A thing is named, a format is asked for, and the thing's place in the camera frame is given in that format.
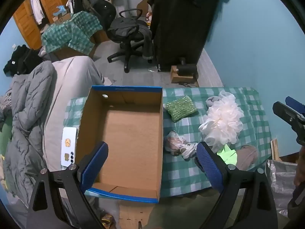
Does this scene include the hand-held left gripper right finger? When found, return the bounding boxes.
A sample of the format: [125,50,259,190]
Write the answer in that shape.
[195,141,278,229]

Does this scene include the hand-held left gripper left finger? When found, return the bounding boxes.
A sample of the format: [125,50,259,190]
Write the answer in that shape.
[26,141,109,229]

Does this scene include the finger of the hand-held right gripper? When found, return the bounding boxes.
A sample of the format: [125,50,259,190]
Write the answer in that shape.
[285,96,305,115]
[273,101,305,135]

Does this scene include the neon green cloth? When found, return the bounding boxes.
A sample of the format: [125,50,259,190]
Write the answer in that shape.
[217,145,238,166]

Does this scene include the white mesh bath pouf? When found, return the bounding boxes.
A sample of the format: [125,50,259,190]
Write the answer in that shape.
[199,91,244,152]

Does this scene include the blue-rimmed cardboard box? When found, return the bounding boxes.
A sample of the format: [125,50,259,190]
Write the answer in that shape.
[76,85,164,203]

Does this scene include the green sparkly scrub pad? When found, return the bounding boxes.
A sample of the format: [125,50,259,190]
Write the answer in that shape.
[165,95,199,123]

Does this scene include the beige soft cloth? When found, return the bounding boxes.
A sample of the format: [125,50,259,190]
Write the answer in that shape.
[235,145,259,171]

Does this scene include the person's right hand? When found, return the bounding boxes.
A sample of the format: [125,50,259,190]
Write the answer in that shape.
[294,148,305,187]

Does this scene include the green checked tablecloth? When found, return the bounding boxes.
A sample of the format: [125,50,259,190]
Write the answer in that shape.
[64,87,272,197]

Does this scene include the wooden board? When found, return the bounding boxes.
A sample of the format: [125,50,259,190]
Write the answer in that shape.
[270,139,280,161]

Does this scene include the white smartphone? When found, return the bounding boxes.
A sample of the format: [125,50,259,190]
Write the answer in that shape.
[61,127,77,167]

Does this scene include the crumpled plastic bag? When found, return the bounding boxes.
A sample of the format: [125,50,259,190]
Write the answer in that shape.
[164,131,199,160]

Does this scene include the silver trash bag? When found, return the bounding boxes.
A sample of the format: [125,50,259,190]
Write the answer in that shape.
[265,159,298,217]

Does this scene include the person's olive trousers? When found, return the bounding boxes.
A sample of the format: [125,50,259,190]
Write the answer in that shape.
[148,191,229,229]

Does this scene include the grey rolled sock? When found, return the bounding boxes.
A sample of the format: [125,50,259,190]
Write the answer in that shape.
[206,96,221,108]

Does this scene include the grey quilted duvet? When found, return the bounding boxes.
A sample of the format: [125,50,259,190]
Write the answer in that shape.
[3,61,55,196]

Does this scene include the grey covered mattress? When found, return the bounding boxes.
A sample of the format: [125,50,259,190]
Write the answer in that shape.
[43,56,105,170]

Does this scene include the small cardboard box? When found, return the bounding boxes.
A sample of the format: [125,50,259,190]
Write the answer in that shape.
[170,65,194,84]

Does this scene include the striped cloth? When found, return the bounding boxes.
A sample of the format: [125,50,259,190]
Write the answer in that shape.
[0,89,12,122]

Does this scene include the large cardboard box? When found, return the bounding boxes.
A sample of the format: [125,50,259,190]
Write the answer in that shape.
[54,45,97,60]
[92,29,110,44]

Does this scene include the black office chair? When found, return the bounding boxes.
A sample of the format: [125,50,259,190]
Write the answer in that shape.
[107,9,153,73]

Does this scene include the black clothes pile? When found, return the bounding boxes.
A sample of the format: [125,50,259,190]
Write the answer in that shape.
[3,45,44,77]

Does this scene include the green checked cloth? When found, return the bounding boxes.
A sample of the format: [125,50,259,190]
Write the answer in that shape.
[42,11,103,56]

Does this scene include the tall black cabinet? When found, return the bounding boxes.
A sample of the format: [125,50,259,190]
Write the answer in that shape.
[150,0,229,72]

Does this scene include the dark grey clothes on chair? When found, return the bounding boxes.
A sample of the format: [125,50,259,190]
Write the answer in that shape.
[108,18,153,60]

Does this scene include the black suitcase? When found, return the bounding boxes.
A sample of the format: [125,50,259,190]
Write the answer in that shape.
[93,0,117,31]

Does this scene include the dark hanging clothes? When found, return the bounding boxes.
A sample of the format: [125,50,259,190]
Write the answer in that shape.
[73,0,96,15]

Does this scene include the white hanging shirt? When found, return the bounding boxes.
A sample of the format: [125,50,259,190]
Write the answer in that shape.
[30,0,45,25]

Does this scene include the black floor cable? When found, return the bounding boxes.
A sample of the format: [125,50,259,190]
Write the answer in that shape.
[178,81,199,88]

